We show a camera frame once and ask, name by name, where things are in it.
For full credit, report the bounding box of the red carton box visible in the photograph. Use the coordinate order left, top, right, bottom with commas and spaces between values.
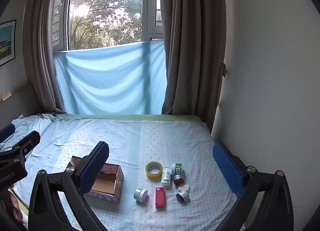
155, 187, 165, 208

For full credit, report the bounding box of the framed wall picture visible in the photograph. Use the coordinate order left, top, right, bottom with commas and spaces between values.
0, 20, 16, 66

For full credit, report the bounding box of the person left hand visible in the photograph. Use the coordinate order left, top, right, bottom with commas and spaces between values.
1, 188, 23, 222

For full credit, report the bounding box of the yellow tape roll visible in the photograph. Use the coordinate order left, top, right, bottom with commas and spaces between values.
145, 161, 163, 179

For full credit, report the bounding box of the white pill bottle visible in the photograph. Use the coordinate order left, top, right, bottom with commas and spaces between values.
161, 166, 171, 187

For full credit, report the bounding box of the grey curtain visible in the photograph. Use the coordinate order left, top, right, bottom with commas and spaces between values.
161, 0, 226, 129
23, 0, 65, 113

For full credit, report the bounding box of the left grey curtain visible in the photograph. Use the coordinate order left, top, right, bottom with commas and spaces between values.
23, 0, 65, 113

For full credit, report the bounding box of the window frame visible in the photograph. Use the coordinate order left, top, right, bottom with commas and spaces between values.
52, 0, 163, 50

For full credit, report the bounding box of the pale green cream jar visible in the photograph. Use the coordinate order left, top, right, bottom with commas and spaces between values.
133, 188, 148, 202

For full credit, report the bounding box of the white earbuds case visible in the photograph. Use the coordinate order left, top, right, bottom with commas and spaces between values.
177, 184, 190, 193

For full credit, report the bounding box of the light blue hanging cloth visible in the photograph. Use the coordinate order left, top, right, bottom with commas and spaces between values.
53, 40, 167, 115

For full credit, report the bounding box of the right grey curtain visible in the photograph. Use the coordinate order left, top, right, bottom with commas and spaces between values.
161, 0, 226, 129

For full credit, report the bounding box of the green striped white-lid jar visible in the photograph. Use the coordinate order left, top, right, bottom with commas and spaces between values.
171, 163, 183, 176

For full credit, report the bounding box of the blue checkered bed sheet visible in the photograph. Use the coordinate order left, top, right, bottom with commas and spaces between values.
1, 114, 236, 230

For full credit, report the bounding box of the cardboard box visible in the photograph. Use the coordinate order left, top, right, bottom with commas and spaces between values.
85, 163, 124, 202

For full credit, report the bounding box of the red silver small jar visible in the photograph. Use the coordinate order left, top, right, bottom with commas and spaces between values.
173, 174, 184, 185

